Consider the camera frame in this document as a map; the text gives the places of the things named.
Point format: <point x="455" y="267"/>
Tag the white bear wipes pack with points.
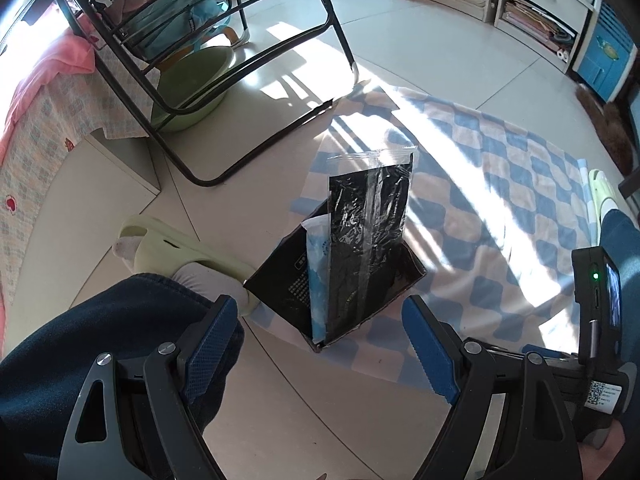
<point x="317" y="280"/>

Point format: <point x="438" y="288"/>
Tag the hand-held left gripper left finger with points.
<point x="210" y="345"/>

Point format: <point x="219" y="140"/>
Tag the green basin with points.
<point x="190" y="75"/>

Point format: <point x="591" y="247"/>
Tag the bed with floral sheet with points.
<point x="40" y="160"/>

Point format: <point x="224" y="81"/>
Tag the pink blanket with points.
<point x="55" y="65"/>

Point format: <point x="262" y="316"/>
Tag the blue checkered blanket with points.
<point x="500" y="185"/>

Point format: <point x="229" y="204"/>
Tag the tiger print cardboard box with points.
<point x="410" y="272"/>

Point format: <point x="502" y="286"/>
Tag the person's left leg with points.
<point x="100" y="310"/>

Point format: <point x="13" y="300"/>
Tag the brown furry duster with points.
<point x="612" y="130"/>

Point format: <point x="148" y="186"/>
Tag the person's right sock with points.
<point x="607" y="208"/>

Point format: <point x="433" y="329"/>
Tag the person's left sock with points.
<point x="205" y="280"/>

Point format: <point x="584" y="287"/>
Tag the person's sock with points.
<point x="205" y="280"/>
<point x="607" y="208"/>

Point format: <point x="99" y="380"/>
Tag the black metal chair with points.
<point x="338" y="30"/>

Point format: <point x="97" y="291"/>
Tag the person's leg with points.
<point x="625" y="240"/>
<point x="100" y="310"/>

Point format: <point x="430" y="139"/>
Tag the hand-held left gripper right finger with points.
<point x="430" y="355"/>

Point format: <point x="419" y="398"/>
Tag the pale green slipper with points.
<point x="602" y="187"/>
<point x="165" y="247"/>

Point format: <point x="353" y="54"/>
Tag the person's right leg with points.
<point x="625" y="240"/>

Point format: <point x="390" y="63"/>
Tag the blue air cooler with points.
<point x="602" y="55"/>

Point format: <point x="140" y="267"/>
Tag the black packet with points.
<point x="370" y="220"/>

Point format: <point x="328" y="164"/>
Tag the stack of pink folders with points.
<point x="530" y="20"/>

